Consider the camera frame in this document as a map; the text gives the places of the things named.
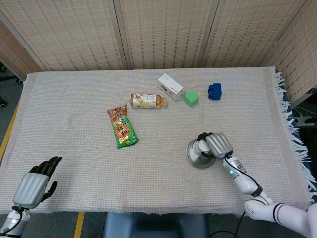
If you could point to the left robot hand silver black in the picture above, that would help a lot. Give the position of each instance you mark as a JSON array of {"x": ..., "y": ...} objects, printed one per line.
[{"x": 29, "y": 188}]

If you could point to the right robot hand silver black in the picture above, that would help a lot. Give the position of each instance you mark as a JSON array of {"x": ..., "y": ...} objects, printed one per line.
[{"x": 220, "y": 145}]

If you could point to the white paper cup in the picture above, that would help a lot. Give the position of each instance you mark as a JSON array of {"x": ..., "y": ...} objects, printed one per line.
[{"x": 201, "y": 146}]

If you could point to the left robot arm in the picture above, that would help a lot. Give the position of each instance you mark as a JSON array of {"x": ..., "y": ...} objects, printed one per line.
[{"x": 12, "y": 223}]

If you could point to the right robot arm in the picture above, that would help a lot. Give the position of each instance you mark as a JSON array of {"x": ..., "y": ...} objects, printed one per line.
[{"x": 241, "y": 178}]

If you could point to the shallow silver metal plate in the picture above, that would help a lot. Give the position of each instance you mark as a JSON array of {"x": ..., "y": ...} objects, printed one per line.
[{"x": 200, "y": 162}]

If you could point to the blue building block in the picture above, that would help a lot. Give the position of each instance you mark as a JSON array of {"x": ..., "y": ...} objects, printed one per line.
[{"x": 215, "y": 92}]

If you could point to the green cube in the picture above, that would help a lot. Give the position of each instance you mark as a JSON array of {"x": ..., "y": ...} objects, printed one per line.
[{"x": 191, "y": 98}]

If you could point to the white stapler box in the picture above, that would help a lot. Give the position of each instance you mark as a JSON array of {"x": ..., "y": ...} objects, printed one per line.
[{"x": 171, "y": 86}]

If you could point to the white power strip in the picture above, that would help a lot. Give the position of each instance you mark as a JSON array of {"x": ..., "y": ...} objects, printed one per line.
[{"x": 303, "y": 121}]

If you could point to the tea bottle with yellow label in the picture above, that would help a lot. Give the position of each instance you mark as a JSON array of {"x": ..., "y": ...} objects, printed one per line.
[{"x": 146, "y": 101}]

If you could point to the beige woven tablecloth with fringe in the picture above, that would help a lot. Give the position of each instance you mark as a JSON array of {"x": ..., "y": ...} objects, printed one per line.
[{"x": 74, "y": 111}]

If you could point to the green orange snack packet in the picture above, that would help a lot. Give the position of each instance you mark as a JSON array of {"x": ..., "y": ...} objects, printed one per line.
[{"x": 122, "y": 129}]

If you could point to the woven bamboo screen panel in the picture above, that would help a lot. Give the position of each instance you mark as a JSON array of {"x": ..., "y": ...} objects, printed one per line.
[
  {"x": 250, "y": 32},
  {"x": 168, "y": 32},
  {"x": 299, "y": 49},
  {"x": 69, "y": 32},
  {"x": 15, "y": 54}
]

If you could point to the black office chair base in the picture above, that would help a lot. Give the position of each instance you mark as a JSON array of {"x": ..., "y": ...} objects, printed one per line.
[{"x": 2, "y": 67}]

